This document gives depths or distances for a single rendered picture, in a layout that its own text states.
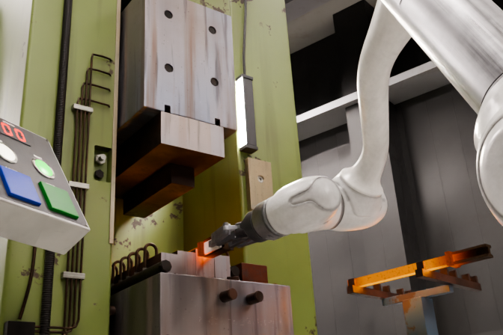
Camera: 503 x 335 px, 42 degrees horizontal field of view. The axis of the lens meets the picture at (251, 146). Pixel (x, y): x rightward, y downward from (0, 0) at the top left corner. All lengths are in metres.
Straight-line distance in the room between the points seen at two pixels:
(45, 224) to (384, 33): 0.72
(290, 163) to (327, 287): 3.01
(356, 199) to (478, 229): 3.24
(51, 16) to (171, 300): 0.87
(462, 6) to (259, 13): 1.60
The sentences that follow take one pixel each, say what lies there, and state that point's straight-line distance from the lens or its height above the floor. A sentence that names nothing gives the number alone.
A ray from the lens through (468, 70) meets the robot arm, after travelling 0.77.
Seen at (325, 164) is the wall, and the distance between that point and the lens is 5.32.
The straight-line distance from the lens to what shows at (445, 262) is 1.67.
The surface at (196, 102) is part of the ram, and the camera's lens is 1.81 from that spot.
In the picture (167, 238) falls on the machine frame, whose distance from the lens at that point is 2.18.
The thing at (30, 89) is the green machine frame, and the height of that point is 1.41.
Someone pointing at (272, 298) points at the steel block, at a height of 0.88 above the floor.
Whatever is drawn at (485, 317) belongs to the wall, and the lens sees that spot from 4.51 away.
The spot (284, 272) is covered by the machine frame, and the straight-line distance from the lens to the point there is 1.98.
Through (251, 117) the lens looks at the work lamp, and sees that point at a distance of 2.05.
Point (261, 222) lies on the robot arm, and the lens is 1.40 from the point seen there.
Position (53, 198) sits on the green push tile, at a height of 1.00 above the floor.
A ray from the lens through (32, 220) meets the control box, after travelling 1.27.
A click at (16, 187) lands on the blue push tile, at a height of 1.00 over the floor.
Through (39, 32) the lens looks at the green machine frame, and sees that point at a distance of 1.86.
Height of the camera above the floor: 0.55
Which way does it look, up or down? 25 degrees up
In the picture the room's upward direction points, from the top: 4 degrees counter-clockwise
